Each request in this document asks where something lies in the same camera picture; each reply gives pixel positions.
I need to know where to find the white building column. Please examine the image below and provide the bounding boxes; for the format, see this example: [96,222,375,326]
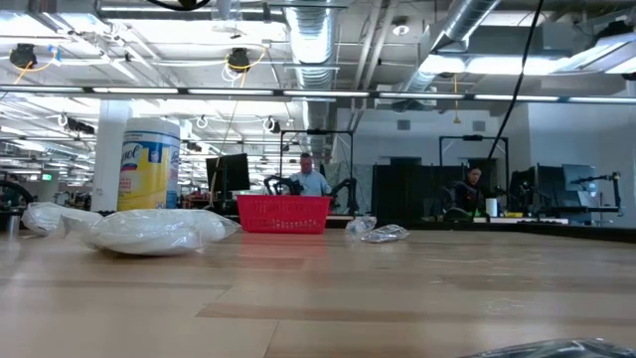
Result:
[90,98,134,209]

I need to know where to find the Lysol wipes canister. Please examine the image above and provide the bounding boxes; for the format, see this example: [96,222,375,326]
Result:
[117,117,182,215]

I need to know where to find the ribbed silver ventilation duct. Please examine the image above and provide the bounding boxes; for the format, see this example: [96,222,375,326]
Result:
[282,0,345,165]

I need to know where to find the black partition screen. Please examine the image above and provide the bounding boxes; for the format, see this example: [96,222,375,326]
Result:
[371,163,498,225]

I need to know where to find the black aluminium table frame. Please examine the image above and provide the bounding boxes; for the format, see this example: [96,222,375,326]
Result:
[181,213,636,245]

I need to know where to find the ceiling light fixture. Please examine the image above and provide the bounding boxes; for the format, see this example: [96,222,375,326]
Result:
[419,52,636,77]

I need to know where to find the person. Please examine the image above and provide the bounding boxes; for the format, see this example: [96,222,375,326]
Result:
[289,152,333,197]
[449,166,486,215]

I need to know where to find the black ceiling cable reel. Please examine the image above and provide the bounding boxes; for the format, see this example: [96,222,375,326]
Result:
[9,43,39,70]
[226,47,252,75]

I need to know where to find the overhead light bar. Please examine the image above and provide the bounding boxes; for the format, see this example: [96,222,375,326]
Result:
[0,84,636,104]

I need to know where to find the black computer monitor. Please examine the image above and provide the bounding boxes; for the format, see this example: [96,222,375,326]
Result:
[206,152,250,201]

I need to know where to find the grey screen panel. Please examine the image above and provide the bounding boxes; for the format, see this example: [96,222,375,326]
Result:
[562,163,597,210]

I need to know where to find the nail clipper in clear bag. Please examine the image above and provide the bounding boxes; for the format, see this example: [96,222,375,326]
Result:
[360,223,411,245]

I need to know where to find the black comb in clear bag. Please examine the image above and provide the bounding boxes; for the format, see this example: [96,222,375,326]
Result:
[461,338,636,358]

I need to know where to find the yellow hanging cord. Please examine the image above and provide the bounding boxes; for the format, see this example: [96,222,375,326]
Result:
[450,74,462,125]

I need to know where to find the cotton pads in clear bag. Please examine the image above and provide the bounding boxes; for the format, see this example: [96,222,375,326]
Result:
[81,208,243,258]

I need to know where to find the cotton balls in clear bag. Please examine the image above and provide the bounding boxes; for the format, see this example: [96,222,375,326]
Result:
[20,202,104,238]

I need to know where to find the slanted silver ventilation duct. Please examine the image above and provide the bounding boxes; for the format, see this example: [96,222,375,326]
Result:
[392,0,503,113]

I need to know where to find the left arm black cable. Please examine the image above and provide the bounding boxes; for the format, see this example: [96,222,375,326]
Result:
[145,0,214,13]

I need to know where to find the red plastic basket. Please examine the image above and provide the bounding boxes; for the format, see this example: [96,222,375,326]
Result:
[236,194,333,236]

